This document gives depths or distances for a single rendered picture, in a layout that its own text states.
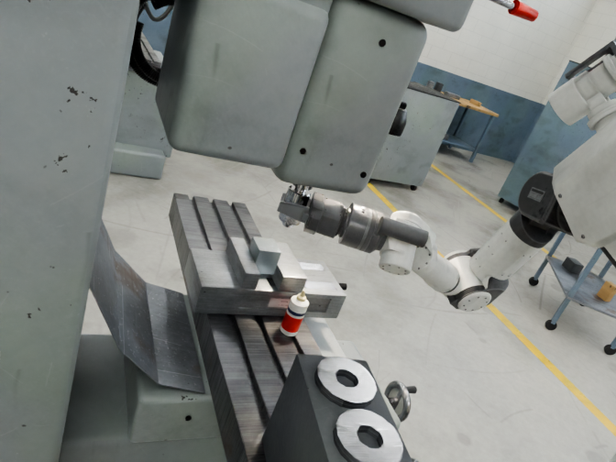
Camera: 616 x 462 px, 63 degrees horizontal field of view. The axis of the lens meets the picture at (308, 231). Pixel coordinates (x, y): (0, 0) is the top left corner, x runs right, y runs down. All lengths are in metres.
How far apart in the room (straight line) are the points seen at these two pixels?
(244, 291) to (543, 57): 9.62
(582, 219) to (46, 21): 0.81
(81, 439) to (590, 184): 1.00
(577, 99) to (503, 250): 0.36
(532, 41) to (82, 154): 9.72
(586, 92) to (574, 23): 9.71
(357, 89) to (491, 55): 8.85
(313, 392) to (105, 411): 0.55
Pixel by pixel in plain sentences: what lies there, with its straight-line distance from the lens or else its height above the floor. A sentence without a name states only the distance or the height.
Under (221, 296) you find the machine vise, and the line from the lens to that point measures 1.08.
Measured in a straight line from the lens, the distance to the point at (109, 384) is 1.20.
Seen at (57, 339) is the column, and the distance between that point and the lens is 0.82.
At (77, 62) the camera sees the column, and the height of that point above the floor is 1.46.
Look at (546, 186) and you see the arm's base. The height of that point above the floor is 1.44.
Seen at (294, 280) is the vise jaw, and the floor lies 1.06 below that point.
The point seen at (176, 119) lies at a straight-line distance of 0.78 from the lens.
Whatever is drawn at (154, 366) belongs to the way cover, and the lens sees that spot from 1.03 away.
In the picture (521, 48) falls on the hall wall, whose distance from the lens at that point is 10.03.
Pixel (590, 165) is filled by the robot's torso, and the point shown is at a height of 1.52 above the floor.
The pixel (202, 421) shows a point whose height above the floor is 0.82.
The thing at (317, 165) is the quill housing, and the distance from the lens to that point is 0.88.
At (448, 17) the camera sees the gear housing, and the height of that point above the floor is 1.65.
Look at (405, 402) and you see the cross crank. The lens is 1.55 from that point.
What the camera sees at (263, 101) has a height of 1.45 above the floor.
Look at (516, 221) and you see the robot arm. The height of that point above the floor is 1.34.
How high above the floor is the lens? 1.61
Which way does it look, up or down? 24 degrees down
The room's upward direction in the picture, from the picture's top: 21 degrees clockwise
